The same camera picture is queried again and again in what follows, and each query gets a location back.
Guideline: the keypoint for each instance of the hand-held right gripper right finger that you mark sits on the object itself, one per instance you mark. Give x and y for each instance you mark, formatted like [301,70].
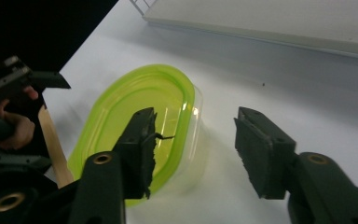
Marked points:
[267,158]

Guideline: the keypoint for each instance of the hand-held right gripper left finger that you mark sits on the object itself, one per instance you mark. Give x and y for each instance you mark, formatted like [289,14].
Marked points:
[130,155]

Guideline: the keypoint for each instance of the green plastic container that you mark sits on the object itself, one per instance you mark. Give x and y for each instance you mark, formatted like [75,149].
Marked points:
[136,102]

